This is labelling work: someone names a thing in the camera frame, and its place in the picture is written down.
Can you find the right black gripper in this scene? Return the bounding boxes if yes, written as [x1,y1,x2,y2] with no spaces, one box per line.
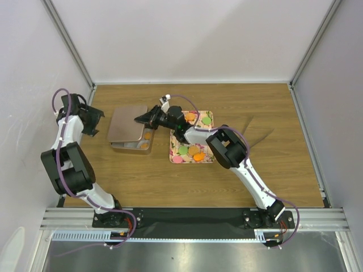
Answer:
[135,105,178,130]

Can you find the metal tin lid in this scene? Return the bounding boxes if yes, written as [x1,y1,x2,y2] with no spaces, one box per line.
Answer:
[107,105,148,143]

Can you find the metal serving tongs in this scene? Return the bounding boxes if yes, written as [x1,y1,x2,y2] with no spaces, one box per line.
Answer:
[242,115,275,148]

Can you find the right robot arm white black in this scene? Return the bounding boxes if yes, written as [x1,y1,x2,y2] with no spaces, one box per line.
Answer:
[134,105,285,228]

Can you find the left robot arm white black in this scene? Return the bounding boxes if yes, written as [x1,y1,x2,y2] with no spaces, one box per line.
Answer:
[41,93,125,228]

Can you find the metal cookie tin box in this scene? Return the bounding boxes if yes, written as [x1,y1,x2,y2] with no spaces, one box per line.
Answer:
[111,129,154,155]

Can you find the floral rectangular tray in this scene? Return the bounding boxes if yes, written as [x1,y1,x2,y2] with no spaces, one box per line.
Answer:
[169,110,215,164]

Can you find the pink cookie bottom left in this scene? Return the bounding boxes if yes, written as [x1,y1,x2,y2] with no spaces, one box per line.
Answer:
[172,156,183,164]

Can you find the orange waffle cookie lower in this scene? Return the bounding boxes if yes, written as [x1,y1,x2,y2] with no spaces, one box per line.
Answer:
[188,146,199,156]

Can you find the green cookie upper right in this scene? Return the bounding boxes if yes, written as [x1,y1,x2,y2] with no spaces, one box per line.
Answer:
[202,116,212,125]

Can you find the orange fish cookie bottom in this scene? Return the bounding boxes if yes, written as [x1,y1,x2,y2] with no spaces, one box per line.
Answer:
[193,152,205,162]

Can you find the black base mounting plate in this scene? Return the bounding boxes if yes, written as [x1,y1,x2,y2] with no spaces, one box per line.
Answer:
[93,207,294,239]

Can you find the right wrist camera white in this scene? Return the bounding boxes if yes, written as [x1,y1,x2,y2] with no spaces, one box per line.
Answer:
[159,94,171,113]

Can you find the grey cable duct left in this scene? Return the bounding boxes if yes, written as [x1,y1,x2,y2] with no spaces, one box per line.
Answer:
[52,230,128,243]

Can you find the grey cable duct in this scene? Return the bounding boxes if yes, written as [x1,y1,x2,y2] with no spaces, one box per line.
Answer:
[52,230,128,243]
[254,229,284,243]

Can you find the aluminium frame post left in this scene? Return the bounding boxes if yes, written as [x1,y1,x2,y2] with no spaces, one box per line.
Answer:
[40,0,95,90]

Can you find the aluminium frame post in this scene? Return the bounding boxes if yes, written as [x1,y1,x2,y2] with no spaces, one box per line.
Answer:
[40,0,95,90]
[290,0,343,88]

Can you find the grey cable duct right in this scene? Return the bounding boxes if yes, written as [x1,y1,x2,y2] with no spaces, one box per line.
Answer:
[254,229,284,243]

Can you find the aluminium frame post right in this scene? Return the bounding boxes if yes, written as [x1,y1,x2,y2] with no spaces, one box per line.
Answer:
[290,0,343,88]

